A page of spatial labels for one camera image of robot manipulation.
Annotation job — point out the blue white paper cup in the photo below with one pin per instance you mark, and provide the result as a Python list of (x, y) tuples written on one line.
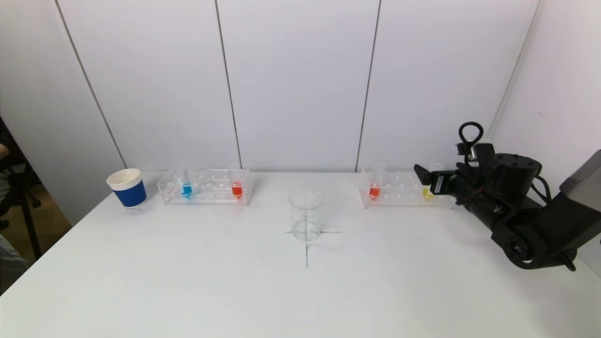
[(130, 193)]

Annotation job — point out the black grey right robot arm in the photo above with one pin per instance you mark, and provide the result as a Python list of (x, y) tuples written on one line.
[(530, 225)]

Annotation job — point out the test tube with blue liquid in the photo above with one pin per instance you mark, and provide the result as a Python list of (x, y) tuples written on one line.
[(186, 190)]

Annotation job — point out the test tube with yellow pigment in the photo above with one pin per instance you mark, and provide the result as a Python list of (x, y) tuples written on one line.
[(428, 194)]

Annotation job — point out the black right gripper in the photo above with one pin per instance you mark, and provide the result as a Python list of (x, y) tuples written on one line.
[(439, 183)]

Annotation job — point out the test tube with red liquid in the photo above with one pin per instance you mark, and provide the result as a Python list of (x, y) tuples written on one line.
[(237, 190), (374, 191)]

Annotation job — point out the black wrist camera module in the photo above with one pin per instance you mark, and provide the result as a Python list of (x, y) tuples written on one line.
[(481, 154)]

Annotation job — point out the clear glass beaker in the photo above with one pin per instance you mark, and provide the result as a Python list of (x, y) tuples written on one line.
[(306, 230)]

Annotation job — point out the clear acrylic test tube rack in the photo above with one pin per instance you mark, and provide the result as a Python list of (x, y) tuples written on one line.
[(211, 192), (399, 190)]

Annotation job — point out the seated person in grey trousers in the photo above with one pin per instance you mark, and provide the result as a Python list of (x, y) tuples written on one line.
[(9, 263)]

